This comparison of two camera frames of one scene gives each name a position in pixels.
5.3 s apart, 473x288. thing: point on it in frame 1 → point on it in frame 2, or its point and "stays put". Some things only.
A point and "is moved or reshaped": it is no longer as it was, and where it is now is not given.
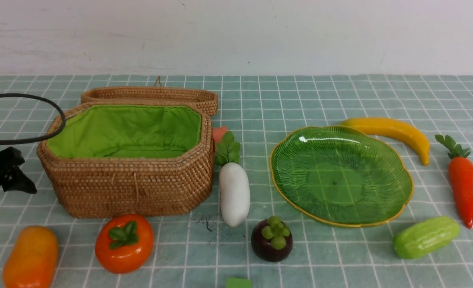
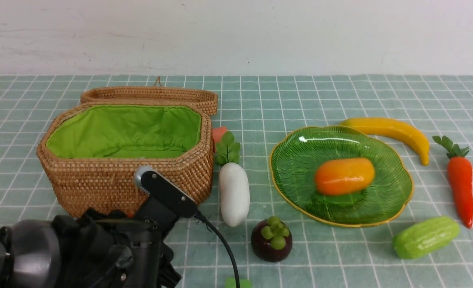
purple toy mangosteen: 271,239 stays put
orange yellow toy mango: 31,261 is moved or reshaped
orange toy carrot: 461,170 stays put
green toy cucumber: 422,237 stays put
